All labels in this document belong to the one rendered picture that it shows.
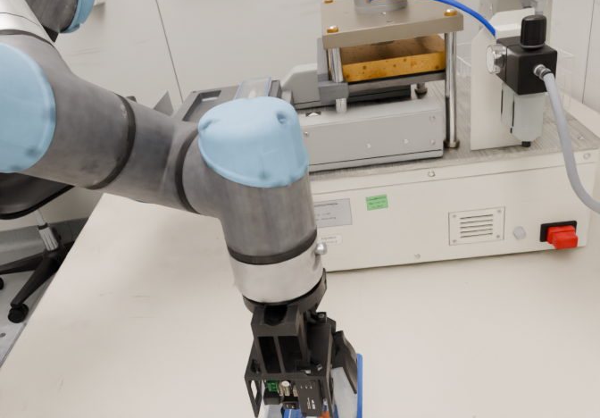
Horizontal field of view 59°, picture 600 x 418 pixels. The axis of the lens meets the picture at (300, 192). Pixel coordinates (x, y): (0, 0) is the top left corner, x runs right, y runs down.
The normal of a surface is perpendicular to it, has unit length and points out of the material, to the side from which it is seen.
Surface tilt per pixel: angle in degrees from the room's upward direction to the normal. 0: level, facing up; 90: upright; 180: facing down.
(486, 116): 90
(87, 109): 73
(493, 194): 90
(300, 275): 90
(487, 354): 0
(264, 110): 1
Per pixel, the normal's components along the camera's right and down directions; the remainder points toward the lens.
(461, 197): -0.03, 0.47
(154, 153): 0.83, 0.15
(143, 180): 0.54, 0.69
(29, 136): 0.67, 0.48
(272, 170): 0.42, 0.34
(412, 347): -0.14, -0.87
